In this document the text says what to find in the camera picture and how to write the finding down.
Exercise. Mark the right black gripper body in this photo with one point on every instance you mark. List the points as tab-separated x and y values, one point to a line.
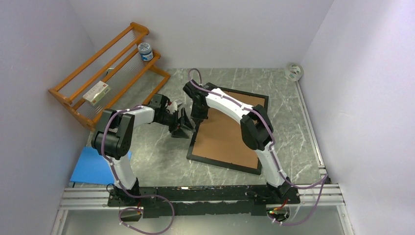
199	113

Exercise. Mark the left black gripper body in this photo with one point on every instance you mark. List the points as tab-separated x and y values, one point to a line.
172	121

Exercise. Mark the black picture frame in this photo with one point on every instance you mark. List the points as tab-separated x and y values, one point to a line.
227	168

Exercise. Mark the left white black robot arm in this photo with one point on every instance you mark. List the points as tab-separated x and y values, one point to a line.
113	133

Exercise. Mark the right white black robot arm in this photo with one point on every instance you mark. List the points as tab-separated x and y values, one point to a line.
256	129

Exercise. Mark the blue white jar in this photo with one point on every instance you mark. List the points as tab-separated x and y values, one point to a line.
146	52

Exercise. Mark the white red small box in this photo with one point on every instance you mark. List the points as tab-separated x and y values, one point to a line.
96	93

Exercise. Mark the orange wooden rack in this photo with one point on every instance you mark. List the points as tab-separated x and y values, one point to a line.
120	66

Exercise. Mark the blue paper sheet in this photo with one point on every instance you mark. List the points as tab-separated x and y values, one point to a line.
92	168

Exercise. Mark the clear tape roll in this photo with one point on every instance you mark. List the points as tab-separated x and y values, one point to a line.
293	72

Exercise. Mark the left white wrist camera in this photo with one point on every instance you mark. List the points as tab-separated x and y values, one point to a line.
175	105

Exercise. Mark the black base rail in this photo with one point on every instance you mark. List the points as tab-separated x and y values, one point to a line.
201	200

